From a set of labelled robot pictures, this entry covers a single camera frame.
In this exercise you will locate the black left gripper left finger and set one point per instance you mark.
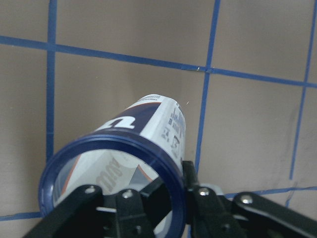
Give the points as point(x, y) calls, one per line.
point(87, 213)

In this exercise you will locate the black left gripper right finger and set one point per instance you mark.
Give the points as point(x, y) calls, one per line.
point(247, 215)

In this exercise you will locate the white blue tennis ball can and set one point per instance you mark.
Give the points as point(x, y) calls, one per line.
point(143, 143)

